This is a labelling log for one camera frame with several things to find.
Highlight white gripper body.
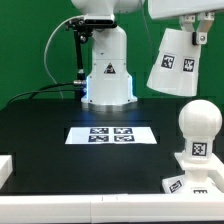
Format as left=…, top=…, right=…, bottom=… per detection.
left=148, top=0, right=224, bottom=19

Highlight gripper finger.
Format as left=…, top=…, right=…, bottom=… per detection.
left=179, top=15, right=195, bottom=32
left=192, top=12, right=215, bottom=45

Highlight white lamp shade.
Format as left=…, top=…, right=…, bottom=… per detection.
left=147, top=28, right=201, bottom=97

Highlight white lamp bulb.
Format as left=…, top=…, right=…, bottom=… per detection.
left=178, top=100, right=222, bottom=163

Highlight white lamp base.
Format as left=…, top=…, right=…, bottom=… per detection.
left=162, top=153, right=224, bottom=195

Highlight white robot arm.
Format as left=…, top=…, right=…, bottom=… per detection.
left=69, top=0, right=224, bottom=111

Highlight paper sheet with markers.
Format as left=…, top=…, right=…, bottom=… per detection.
left=65, top=127, right=157, bottom=144

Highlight black camera on stand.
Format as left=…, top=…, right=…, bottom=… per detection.
left=65, top=16, right=117, bottom=100

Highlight grey camera cable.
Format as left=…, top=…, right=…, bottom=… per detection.
left=43, top=15, right=84, bottom=100

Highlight black base cables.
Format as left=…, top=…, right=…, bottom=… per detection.
left=5, top=79, right=88, bottom=108

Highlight white front rail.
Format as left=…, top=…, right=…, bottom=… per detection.
left=0, top=194, right=224, bottom=224

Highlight white left corner bracket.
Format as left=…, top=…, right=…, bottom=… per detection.
left=0, top=155, right=13, bottom=189

